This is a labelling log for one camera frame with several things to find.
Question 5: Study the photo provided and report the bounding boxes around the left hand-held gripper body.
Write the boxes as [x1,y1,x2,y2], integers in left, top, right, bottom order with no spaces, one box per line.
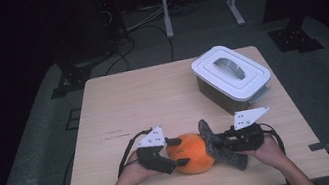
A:
[131,124,181,181]

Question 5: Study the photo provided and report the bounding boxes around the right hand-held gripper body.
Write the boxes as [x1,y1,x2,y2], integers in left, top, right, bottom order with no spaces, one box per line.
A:
[220,105,277,156]

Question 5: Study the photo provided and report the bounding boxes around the grey fluffy cloth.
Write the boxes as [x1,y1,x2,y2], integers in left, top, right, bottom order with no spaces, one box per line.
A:
[196,112,251,178]

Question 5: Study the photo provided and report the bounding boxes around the orange plush toy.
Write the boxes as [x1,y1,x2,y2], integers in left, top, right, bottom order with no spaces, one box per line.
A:
[163,128,218,180]

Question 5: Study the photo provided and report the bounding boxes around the clear plastic storage box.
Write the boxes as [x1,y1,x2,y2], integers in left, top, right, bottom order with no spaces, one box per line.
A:
[195,64,275,122]

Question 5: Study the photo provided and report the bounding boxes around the person's left hand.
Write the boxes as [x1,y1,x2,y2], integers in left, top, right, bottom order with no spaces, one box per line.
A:
[113,148,163,185]

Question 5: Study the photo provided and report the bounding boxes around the person's right hand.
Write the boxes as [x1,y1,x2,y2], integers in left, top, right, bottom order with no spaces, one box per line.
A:
[243,133,290,175]

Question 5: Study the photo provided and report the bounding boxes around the black tape strip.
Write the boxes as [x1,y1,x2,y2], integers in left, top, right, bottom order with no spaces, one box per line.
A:
[307,140,329,154]

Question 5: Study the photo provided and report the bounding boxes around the black tape square on floor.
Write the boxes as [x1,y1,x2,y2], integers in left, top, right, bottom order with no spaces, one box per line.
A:
[61,107,85,132]

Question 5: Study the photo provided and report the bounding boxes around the black stand with flat base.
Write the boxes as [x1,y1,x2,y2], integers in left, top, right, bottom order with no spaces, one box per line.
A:
[258,0,326,60]

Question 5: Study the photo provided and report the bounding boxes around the black stand with wide base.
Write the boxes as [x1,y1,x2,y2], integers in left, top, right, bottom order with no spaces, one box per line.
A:
[43,41,125,100]

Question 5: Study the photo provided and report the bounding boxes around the left hand-held gripper black cable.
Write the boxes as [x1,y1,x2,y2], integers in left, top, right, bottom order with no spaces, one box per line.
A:
[110,127,160,179]

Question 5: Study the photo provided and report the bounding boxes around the hand-held gripper black cable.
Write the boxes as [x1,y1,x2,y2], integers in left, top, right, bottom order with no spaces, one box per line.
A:
[110,127,160,179]
[258,119,293,185]

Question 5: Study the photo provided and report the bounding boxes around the right hand-held gripper black cable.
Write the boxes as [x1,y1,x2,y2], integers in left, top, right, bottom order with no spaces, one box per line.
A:
[258,119,293,185]

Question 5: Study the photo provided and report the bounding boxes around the black floor cable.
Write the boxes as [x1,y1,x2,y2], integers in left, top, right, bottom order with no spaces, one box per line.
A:
[97,20,178,77]

